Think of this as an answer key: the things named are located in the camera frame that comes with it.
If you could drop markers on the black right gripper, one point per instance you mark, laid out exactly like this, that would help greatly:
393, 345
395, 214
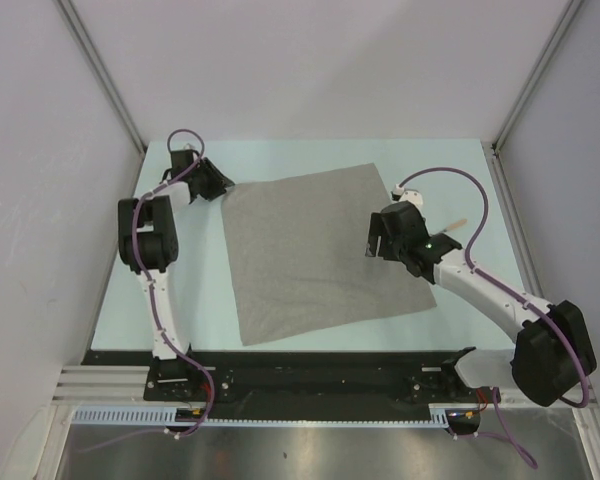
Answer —
377, 228

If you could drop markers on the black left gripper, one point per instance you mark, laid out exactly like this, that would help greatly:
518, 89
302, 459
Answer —
217, 188

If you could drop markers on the wooden handled metal spoon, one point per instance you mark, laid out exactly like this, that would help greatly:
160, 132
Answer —
453, 226

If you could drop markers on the grey cloth napkin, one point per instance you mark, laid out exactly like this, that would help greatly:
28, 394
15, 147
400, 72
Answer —
296, 250

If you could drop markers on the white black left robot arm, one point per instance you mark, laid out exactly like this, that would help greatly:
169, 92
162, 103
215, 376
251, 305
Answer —
148, 242

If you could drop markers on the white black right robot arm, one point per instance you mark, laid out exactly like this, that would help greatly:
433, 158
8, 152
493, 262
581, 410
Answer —
552, 349

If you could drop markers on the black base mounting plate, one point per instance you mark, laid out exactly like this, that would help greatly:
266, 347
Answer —
303, 382

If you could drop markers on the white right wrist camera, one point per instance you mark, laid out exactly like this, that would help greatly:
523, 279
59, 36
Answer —
402, 194

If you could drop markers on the right aluminium frame post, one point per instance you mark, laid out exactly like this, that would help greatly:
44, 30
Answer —
558, 34

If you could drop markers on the aluminium frame post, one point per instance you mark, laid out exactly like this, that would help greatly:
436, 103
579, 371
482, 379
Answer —
558, 34
90, 53

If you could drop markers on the left aluminium frame post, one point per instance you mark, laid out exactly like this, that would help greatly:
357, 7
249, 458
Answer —
90, 53

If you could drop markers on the aluminium rail left front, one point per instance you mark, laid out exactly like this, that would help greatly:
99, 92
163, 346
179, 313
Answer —
82, 385

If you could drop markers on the white slotted cable duct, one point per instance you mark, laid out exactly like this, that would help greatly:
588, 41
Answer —
181, 417

